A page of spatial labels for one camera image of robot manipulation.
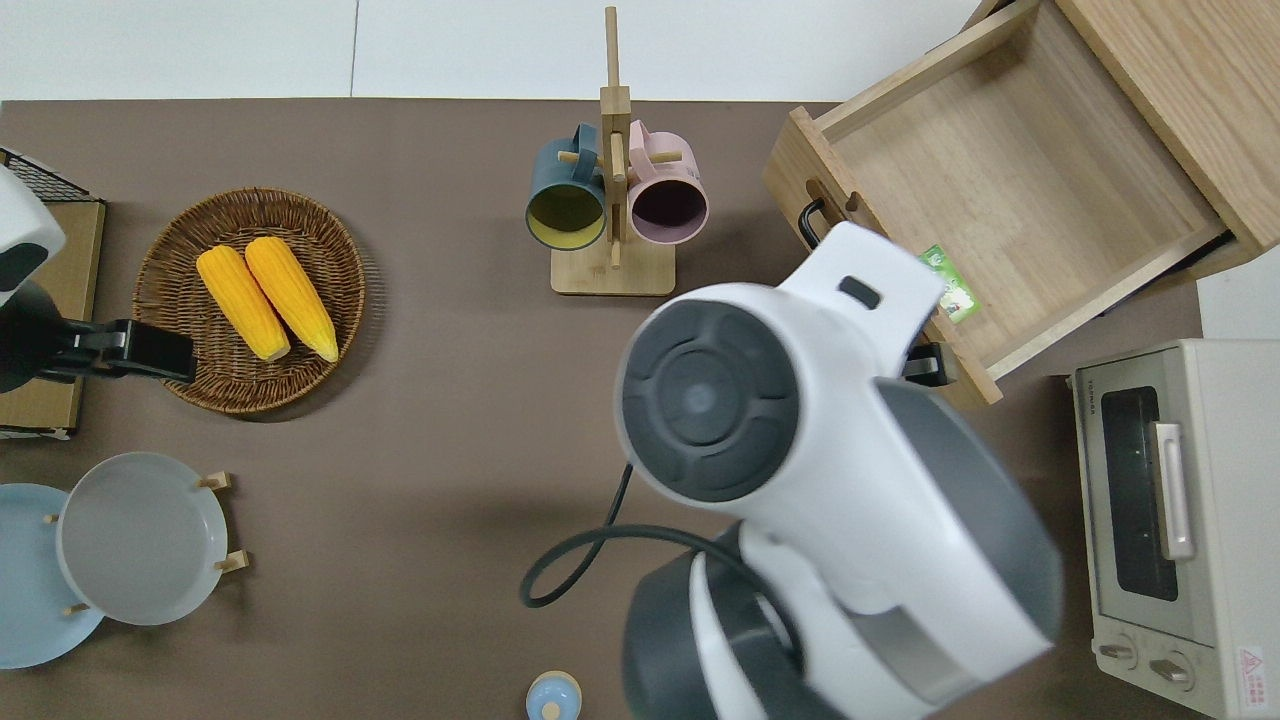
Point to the brown wicker basket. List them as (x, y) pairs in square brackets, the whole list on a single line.
[(180, 260)]

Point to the yellow corn cob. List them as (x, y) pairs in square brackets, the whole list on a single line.
[(243, 302), (292, 295)]

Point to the white toaster oven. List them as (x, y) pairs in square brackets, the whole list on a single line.
[(1230, 450)]

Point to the light blue bell button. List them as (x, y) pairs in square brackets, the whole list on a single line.
[(553, 697)]

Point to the light blue plate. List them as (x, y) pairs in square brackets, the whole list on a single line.
[(30, 580)]

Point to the small green card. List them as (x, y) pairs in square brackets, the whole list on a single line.
[(952, 285)]

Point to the grey plate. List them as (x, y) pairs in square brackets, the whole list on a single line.
[(140, 540)]

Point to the wooden mug tree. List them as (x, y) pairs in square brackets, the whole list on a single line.
[(612, 270)]

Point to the brown table mat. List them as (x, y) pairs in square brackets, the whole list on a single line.
[(430, 400)]

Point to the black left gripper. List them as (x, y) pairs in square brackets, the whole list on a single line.
[(25, 345)]

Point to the wooden dish rack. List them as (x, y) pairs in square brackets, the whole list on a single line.
[(222, 481)]

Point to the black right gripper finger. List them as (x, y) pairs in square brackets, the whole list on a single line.
[(932, 365)]

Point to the pink mug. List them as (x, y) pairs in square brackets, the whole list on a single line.
[(668, 205)]

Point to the wooden cabinet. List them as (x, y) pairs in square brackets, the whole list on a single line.
[(1200, 90)]

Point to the dark blue mug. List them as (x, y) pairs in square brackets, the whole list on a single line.
[(565, 210)]

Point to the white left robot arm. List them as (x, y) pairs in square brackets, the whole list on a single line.
[(25, 215)]

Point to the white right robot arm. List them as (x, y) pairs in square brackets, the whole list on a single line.
[(850, 480)]

